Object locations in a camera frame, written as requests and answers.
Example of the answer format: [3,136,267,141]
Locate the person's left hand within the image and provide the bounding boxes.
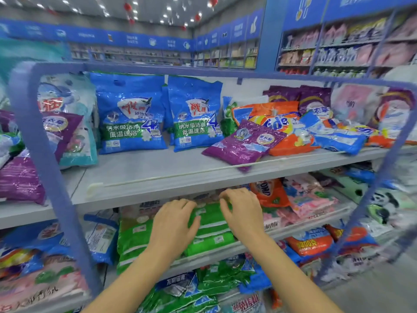
[149,199,202,259]

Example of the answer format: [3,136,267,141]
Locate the person's right hand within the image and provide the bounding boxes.
[218,187,265,249]

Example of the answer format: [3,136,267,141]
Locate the white green detergent bag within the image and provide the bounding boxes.
[220,101,238,138]
[188,202,230,227]

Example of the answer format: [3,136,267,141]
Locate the stack of green bags below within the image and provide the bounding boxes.
[116,202,238,274]

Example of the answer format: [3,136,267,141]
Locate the grey shelf with blue frame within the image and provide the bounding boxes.
[0,60,417,313]

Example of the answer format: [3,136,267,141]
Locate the pile of pink detergent bags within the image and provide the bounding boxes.
[251,171,341,227]

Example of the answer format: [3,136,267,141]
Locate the plain blue detergent bag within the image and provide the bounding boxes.
[238,257,273,294]

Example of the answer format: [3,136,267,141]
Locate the purple detergent bag white label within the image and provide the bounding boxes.
[202,119,288,168]
[0,110,84,206]

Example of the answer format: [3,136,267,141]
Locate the blue detergent bag green band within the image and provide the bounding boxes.
[90,73,168,155]
[163,76,224,153]

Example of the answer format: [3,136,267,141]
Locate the purple detergent bag gold oval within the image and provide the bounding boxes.
[298,86,333,121]
[262,86,304,105]

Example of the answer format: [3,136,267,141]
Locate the panda green detergent bag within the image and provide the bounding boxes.
[326,163,417,271]

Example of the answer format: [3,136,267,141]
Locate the pink detergent bag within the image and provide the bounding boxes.
[331,83,377,126]

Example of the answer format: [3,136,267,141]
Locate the small orange detergent bag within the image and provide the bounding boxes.
[345,120,396,149]

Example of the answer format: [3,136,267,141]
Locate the teal Baimao bag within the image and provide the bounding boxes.
[36,73,100,170]

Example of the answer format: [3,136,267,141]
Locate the white washing powder bags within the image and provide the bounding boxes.
[373,65,417,142]

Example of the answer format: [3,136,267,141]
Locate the person's right forearm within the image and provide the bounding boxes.
[238,234,333,313]

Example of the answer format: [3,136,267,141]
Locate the person's left forearm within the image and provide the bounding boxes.
[85,247,177,313]

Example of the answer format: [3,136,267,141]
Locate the blue sign with utensil icons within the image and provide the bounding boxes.
[283,0,330,30]

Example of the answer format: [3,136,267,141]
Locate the hanging red lanterns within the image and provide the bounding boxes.
[120,0,219,25]

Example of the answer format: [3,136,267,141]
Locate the blue sign white lettering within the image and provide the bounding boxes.
[326,0,417,22]

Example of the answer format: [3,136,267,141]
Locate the ceiling spotlights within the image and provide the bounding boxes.
[0,0,196,27]

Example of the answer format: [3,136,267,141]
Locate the far wall racks with goods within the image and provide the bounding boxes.
[68,41,258,69]

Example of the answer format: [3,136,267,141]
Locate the wall rack with pink goods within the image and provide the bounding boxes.
[277,13,417,79]

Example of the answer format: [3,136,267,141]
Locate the blue wall sign band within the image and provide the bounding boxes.
[0,8,265,53]

